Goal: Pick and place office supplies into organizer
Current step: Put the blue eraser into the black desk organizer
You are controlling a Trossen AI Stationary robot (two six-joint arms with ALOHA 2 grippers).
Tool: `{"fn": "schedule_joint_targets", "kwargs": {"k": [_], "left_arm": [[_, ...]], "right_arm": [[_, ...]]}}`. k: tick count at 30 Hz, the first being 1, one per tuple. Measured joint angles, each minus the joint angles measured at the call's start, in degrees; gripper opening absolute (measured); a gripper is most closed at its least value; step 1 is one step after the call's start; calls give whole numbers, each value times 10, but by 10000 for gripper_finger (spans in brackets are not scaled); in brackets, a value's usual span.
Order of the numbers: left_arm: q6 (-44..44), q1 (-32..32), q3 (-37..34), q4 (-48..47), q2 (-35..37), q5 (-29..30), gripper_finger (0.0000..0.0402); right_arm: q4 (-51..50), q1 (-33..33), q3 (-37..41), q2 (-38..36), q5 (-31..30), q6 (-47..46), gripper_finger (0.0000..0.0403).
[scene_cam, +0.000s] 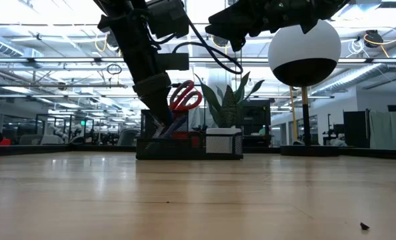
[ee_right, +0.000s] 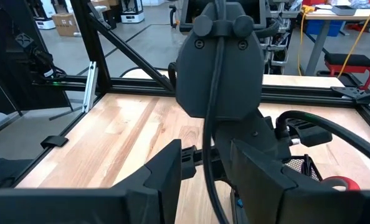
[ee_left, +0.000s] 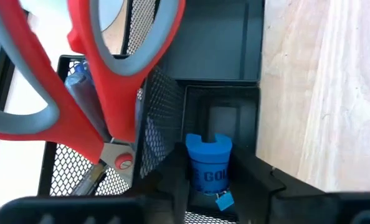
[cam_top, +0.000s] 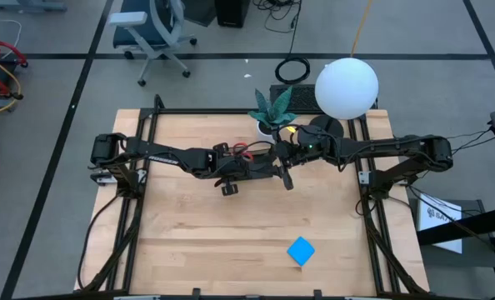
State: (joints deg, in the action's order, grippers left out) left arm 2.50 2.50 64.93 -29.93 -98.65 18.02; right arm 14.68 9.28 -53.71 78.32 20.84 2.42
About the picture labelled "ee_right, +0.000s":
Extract blue storage bin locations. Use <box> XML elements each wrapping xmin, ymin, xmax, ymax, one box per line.
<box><xmin>306</xmin><ymin>19</ymin><xmax>345</xmax><ymax>37</ymax></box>

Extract silver frame bracket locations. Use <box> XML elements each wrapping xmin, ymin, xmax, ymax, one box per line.
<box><xmin>81</xmin><ymin>60</ymin><xmax>99</xmax><ymax>114</ymax></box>

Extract yellow hose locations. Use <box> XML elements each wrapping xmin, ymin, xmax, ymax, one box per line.
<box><xmin>337</xmin><ymin>0</ymin><xmax>370</xmax><ymax>79</ymax></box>

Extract black table edge clip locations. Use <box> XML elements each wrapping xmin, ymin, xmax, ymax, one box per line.
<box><xmin>40</xmin><ymin>134</ymin><xmax>70</xmax><ymax>150</ymax></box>

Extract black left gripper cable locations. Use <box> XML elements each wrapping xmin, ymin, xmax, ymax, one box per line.
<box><xmin>202</xmin><ymin>0</ymin><xmax>370</xmax><ymax>224</ymax></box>

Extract cardboard box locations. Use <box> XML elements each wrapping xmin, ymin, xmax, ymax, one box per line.
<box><xmin>51</xmin><ymin>12</ymin><xmax>80</xmax><ymax>38</ymax></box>

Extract white floor machine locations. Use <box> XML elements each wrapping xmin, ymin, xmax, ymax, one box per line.
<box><xmin>120</xmin><ymin>0</ymin><xmax>146</xmax><ymax>24</ymax></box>
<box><xmin>34</xmin><ymin>0</ymin><xmax>57</xmax><ymax>30</ymax></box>

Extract red cart with black top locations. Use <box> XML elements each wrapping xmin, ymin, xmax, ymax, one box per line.
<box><xmin>315</xmin><ymin>52</ymin><xmax>370</xmax><ymax>92</ymax></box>

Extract black mesh desk organizer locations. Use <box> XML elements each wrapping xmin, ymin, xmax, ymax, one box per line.
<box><xmin>230</xmin><ymin>154</ymin><xmax>325</xmax><ymax>224</ymax></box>

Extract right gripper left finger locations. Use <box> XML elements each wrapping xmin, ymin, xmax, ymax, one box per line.
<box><xmin>0</xmin><ymin>138</ymin><xmax>183</xmax><ymax>224</ymax></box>

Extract black panel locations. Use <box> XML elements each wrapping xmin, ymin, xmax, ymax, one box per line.
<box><xmin>0</xmin><ymin>0</ymin><xmax>75</xmax><ymax>116</ymax></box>

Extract parts bin rack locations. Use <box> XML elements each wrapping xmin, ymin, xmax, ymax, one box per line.
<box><xmin>262</xmin><ymin>0</ymin><xmax>301</xmax><ymax>76</ymax></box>

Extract wooden top desk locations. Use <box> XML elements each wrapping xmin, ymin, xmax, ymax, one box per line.
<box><xmin>300</xmin><ymin>4</ymin><xmax>370</xmax><ymax>77</ymax></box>

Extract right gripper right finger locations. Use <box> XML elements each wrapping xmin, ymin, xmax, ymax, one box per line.
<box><xmin>229</xmin><ymin>139</ymin><xmax>370</xmax><ymax>224</ymax></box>

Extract red handled scissors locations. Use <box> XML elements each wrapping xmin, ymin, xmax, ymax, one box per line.
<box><xmin>321</xmin><ymin>175</ymin><xmax>361</xmax><ymax>192</ymax></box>

